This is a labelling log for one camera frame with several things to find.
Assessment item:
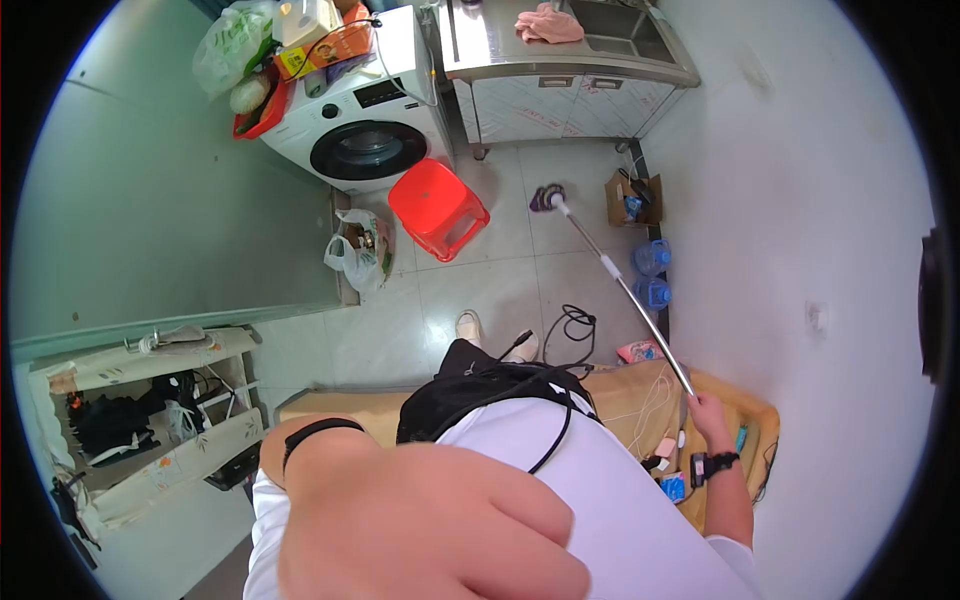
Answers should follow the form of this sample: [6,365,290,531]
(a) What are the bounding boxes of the person's right hand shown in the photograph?
[686,390,734,456]

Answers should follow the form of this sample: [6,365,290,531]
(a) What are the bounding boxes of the person's left hand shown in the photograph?
[276,429,594,600]

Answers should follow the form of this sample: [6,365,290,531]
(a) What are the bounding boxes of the person's left fingers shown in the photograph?
[405,446,594,600]

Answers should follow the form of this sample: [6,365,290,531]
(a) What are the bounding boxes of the metal mop with purple head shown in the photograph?
[528,183,697,399]

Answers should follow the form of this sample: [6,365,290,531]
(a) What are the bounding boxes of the black wrist band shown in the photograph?
[282,417,367,475]
[689,450,741,489]

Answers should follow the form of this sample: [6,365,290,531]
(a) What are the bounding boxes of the pink printed packet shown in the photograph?
[615,339,667,366]

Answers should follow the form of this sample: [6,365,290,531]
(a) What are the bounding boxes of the person's body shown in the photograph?
[242,361,765,600]

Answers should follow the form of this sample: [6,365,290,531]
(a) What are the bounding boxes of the blue water bottle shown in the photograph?
[633,239,673,277]
[633,276,674,312]

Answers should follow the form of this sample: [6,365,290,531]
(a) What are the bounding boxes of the person's legs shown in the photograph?
[433,309,541,380]

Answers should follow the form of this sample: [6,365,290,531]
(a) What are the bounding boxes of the open cardboard box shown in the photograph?
[604,168,665,228]

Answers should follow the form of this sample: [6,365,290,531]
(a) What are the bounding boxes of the white plastic bag with goods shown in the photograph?
[323,208,396,294]

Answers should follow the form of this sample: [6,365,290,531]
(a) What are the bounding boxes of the red plastic stool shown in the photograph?
[387,158,492,264]

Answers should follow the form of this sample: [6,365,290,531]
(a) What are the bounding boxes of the stainless steel sink cabinet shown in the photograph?
[437,0,702,160]

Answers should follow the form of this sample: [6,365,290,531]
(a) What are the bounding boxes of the open fabric wardrobe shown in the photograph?
[13,324,268,552]

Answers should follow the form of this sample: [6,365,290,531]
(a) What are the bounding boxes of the pink cloth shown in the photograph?
[514,2,585,45]

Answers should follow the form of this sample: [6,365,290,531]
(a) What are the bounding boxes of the white washing machine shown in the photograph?
[258,6,456,196]

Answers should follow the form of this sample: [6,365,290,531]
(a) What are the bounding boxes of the red plastic basin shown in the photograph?
[231,71,295,142]

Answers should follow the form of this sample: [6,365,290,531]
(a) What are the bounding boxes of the orange carton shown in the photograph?
[273,3,375,82]

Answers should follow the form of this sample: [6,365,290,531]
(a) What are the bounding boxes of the white bag with green print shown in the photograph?
[192,1,277,99]

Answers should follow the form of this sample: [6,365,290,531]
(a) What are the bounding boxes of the white charging cable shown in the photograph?
[600,366,676,460]

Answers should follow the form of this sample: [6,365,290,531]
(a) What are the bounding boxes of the black cable coil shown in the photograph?
[541,303,599,370]

